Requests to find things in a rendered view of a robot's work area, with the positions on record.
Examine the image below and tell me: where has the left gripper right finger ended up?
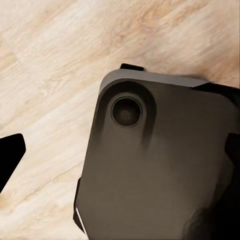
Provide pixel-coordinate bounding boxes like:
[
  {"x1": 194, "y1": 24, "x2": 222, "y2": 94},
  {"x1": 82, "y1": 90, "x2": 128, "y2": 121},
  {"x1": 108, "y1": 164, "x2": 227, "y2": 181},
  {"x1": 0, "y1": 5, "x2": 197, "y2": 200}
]
[{"x1": 224, "y1": 133, "x2": 240, "y2": 172}]

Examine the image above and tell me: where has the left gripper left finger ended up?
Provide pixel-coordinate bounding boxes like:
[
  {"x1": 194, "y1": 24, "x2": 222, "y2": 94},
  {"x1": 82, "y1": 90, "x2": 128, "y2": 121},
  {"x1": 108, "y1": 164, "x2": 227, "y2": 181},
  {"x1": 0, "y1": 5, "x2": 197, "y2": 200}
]
[{"x1": 0, "y1": 133, "x2": 26, "y2": 193}]

